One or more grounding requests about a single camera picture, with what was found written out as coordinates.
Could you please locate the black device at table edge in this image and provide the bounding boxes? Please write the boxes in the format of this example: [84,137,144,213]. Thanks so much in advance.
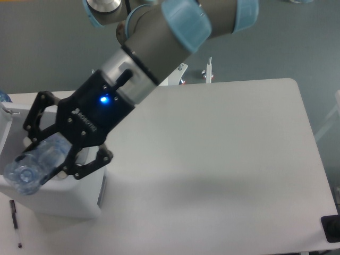
[321,215,339,243]

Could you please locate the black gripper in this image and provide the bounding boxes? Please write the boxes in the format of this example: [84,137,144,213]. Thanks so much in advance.
[15,69,134,185]

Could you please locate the black pen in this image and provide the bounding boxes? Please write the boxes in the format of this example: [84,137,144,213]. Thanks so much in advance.
[9,200,23,249]

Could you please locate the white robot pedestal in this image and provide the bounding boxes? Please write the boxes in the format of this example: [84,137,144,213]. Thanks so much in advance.
[91,57,216,87]

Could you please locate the white trash can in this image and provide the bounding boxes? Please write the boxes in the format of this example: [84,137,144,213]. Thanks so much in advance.
[1,102,106,218]

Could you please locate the clear plastic water bottle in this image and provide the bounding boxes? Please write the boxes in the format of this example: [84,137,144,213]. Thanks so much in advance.
[4,134,71,196]

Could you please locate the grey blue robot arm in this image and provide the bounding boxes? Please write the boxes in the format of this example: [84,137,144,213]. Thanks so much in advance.
[23,1,259,185]

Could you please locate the white frame at right edge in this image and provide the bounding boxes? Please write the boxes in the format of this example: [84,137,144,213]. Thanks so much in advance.
[314,90,339,143]

